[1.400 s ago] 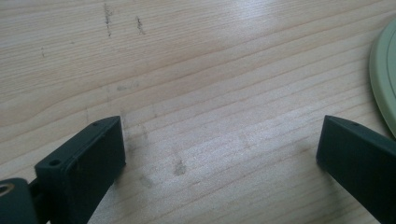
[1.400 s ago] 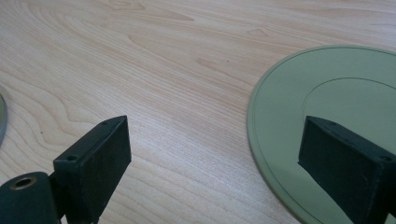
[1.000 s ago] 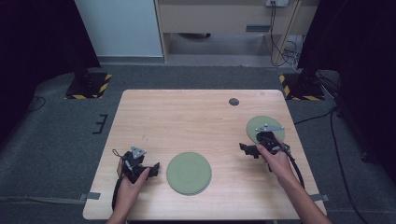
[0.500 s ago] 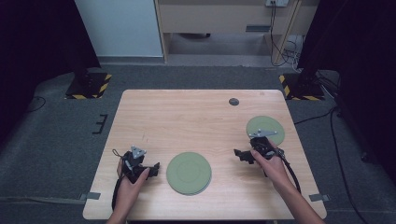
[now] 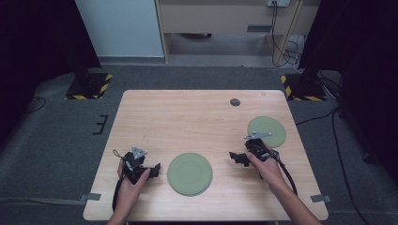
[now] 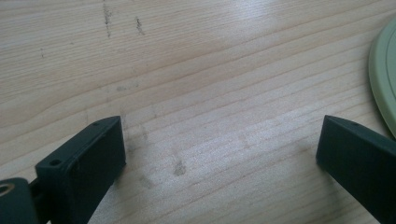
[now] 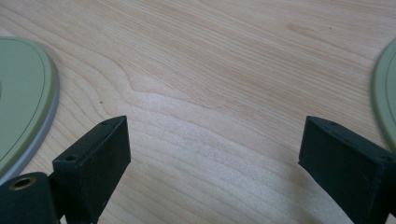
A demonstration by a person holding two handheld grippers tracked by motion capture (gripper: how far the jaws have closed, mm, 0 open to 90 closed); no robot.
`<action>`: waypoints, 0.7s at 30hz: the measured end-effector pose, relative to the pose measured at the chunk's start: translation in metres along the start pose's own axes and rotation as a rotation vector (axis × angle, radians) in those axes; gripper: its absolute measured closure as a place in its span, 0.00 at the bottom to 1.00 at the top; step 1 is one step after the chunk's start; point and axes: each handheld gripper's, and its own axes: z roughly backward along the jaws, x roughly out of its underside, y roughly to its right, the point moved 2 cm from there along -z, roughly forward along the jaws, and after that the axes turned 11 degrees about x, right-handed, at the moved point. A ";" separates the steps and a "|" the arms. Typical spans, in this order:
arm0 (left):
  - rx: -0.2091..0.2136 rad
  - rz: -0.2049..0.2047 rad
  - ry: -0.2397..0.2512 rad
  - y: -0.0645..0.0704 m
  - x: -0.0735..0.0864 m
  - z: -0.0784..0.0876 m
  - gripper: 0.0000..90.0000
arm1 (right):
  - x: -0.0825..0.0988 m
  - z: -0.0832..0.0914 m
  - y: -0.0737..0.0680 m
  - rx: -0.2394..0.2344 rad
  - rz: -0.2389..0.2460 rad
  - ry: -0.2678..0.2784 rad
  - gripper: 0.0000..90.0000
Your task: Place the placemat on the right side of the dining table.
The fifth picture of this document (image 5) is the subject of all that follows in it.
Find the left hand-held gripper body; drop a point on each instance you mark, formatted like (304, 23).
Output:
(134, 161)

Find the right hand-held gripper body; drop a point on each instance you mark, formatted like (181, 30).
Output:
(258, 148)

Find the green plate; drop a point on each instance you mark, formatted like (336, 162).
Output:
(272, 126)
(189, 172)
(195, 194)

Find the person's right hand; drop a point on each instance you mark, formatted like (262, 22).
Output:
(269, 170)

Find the person's left hand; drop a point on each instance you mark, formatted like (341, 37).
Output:
(128, 193)

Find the grey round table grommet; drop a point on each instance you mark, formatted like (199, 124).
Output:
(235, 102)

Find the grey tape strip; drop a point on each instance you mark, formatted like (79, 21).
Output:
(90, 197)
(320, 198)

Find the black stand base striped tape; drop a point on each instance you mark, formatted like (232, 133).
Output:
(302, 90)
(89, 87)

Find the white cabinet panel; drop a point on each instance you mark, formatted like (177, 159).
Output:
(119, 28)

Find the light wooden desk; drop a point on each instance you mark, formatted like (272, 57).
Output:
(219, 17)

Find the black curtain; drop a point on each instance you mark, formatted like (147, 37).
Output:
(359, 47)

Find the grey power strip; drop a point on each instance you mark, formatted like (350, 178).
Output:
(278, 2)

